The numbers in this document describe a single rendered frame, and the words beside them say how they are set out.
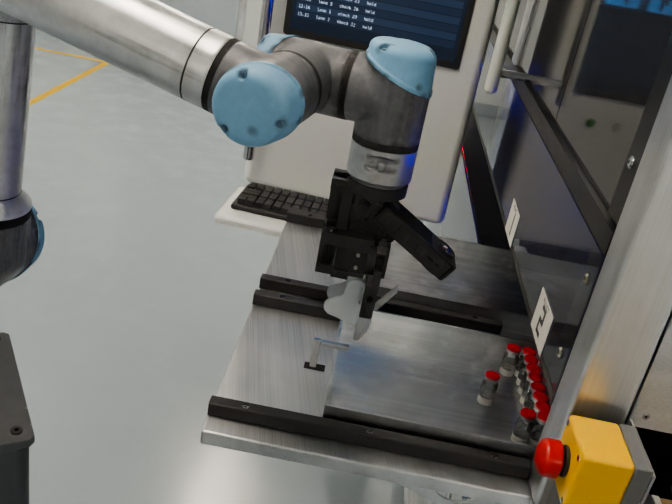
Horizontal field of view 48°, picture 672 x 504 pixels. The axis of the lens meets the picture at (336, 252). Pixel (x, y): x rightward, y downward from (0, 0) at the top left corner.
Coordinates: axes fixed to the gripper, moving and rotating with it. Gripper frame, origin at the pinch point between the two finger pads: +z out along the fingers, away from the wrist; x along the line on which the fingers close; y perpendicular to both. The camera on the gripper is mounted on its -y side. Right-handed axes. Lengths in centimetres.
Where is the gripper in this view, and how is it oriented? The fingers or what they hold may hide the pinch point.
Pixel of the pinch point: (363, 330)
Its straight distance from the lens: 95.8
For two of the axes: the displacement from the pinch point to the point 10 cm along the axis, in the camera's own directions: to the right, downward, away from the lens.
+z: -1.7, 8.9, 4.3
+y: -9.8, -1.9, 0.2
